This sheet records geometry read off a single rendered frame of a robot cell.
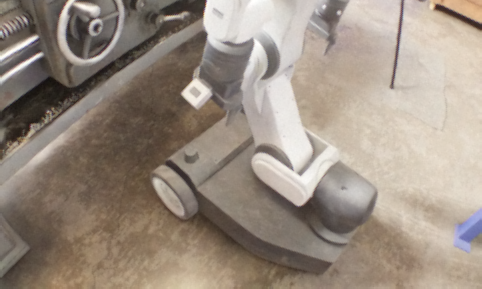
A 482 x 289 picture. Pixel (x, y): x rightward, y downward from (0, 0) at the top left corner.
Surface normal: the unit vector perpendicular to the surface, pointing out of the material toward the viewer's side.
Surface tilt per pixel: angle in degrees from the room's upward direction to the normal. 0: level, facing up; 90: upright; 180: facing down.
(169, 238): 0
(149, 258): 0
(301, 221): 0
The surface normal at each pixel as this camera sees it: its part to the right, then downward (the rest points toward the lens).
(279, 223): 0.09, -0.69
